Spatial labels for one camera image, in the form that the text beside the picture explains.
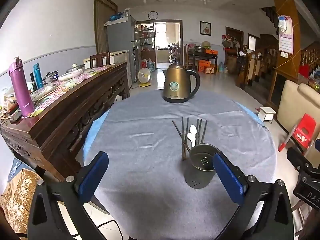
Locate bronze electric kettle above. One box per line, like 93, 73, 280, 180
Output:
162, 63, 201, 104

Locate brown wooden door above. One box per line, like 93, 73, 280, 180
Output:
94, 0, 118, 54

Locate white plate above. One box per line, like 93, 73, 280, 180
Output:
58, 69, 83, 81

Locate gold patterned cloth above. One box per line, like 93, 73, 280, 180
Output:
0, 167, 44, 233

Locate carved wooden sideboard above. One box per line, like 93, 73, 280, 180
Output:
0, 62, 131, 183

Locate black cable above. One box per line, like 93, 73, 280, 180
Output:
94, 219, 121, 231

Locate orange cardboard box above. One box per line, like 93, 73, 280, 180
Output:
198, 59, 217, 74

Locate wooden chair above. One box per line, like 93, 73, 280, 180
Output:
90, 52, 111, 68

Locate purple thermos bottle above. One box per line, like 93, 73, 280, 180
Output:
8, 57, 36, 118

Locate framed wall picture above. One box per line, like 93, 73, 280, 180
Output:
199, 21, 212, 36

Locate small black bottle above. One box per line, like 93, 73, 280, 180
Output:
30, 72, 38, 92

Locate small white stool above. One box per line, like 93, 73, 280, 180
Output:
257, 107, 277, 124

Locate orange wooden pillar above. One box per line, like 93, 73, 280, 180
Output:
268, 0, 302, 73

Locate teal thermos bottle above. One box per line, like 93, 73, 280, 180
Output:
33, 63, 44, 89

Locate wall calendar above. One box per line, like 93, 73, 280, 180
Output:
278, 15, 294, 55

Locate perforated metal utensil holder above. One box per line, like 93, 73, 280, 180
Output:
184, 143, 217, 189

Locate red plastic child chair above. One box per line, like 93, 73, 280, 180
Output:
278, 113, 317, 153

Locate beige sofa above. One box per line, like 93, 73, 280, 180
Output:
276, 80, 320, 141

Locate yellow floor fan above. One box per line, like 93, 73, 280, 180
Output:
137, 68, 152, 88

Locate white chest freezer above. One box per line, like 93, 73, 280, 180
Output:
83, 50, 130, 68

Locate dark dining table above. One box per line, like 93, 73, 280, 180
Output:
187, 47, 219, 76

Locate grey refrigerator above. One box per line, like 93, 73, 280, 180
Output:
104, 16, 140, 85

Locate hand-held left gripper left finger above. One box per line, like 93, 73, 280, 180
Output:
27, 151, 109, 240

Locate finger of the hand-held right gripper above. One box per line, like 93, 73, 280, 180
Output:
287, 146, 318, 175

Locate wooden stair railing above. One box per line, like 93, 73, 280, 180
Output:
237, 33, 279, 105

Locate dark chopsticks bundle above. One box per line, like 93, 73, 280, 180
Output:
172, 120, 191, 153

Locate round table with grey cloth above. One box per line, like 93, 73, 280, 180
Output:
84, 89, 277, 240

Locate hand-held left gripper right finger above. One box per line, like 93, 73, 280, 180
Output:
212, 151, 295, 240

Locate pink checkered table mat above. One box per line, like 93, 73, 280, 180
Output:
29, 64, 118, 111

